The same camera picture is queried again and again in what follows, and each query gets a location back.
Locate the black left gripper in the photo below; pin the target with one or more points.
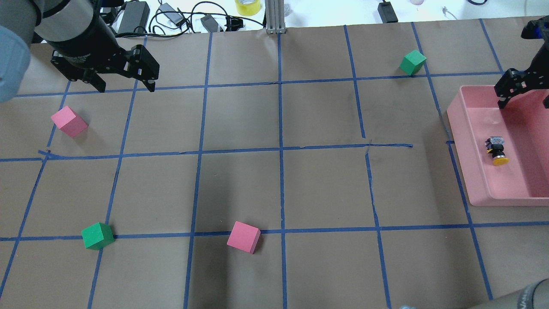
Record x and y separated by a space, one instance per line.
91 41

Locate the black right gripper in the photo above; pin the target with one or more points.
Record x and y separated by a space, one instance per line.
516 81

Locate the yellow push button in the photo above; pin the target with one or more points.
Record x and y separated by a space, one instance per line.
495 148

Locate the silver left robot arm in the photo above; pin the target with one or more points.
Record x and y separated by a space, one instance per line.
53 21

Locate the green cube near left arm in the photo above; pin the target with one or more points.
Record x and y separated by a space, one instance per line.
97 236

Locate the pink plastic bin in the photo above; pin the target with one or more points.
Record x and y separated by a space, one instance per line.
474 116

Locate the black power adapter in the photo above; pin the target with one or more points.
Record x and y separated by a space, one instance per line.
134 17

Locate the pink cube far left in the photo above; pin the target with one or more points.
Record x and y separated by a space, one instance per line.
68 121

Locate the pink cube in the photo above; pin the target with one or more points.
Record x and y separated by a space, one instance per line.
244 237
68 121

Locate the green cube near bin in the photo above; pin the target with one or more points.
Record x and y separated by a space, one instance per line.
412 62

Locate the yellow tape roll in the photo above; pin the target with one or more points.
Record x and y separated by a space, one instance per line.
248 7

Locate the black power brick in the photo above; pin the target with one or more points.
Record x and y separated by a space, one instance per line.
386 12

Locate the pink cube near centre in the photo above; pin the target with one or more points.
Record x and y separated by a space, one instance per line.
244 237

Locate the aluminium frame post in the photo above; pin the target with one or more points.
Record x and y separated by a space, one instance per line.
274 16

